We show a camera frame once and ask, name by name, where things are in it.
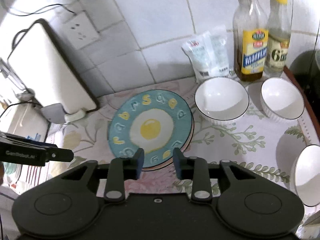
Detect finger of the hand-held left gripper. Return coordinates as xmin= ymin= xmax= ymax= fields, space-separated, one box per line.
xmin=45 ymin=144 xmax=74 ymax=163

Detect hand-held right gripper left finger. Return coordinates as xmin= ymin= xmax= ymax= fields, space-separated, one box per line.
xmin=61 ymin=148 xmax=145 ymax=202

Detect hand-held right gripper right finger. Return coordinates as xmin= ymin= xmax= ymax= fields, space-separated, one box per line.
xmin=173 ymin=147 xmax=258 ymax=202

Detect white rabbit carrot plate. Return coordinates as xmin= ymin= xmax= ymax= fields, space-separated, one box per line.
xmin=180 ymin=110 xmax=195 ymax=155

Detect blue fried egg plate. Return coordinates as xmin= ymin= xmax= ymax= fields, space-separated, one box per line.
xmin=107 ymin=89 xmax=193 ymax=169

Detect white bowl black rim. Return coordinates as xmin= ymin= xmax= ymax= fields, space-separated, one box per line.
xmin=194 ymin=77 xmax=250 ymax=125
xmin=260 ymin=77 xmax=305 ymax=123
xmin=289 ymin=144 xmax=320 ymax=207

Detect white rice cooker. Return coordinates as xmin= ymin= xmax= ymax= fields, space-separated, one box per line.
xmin=0 ymin=102 xmax=51 ymax=189

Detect floral tablecloth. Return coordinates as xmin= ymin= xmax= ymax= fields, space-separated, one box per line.
xmin=0 ymin=76 xmax=320 ymax=209

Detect hanging kitchen utensils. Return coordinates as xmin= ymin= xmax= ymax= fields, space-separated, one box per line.
xmin=0 ymin=57 xmax=36 ymax=101

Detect white cutting board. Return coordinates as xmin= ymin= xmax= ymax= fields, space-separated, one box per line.
xmin=7 ymin=18 xmax=101 ymax=115

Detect white salt bag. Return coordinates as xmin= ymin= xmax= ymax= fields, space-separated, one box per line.
xmin=181 ymin=24 xmax=237 ymax=83

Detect cooking oil bottle yellow label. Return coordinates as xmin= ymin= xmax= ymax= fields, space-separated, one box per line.
xmin=232 ymin=0 xmax=270 ymax=82

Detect clear vinegar bottle yellow cap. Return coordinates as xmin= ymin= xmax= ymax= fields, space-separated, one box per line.
xmin=263 ymin=0 xmax=292 ymax=78

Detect cleaver with white handle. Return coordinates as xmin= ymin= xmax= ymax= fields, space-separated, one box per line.
xmin=40 ymin=103 xmax=86 ymax=125

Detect white wall socket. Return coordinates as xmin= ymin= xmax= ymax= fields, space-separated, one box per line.
xmin=62 ymin=11 xmax=101 ymax=51

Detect black power cable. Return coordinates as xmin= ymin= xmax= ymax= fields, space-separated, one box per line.
xmin=0 ymin=0 xmax=77 ymax=16

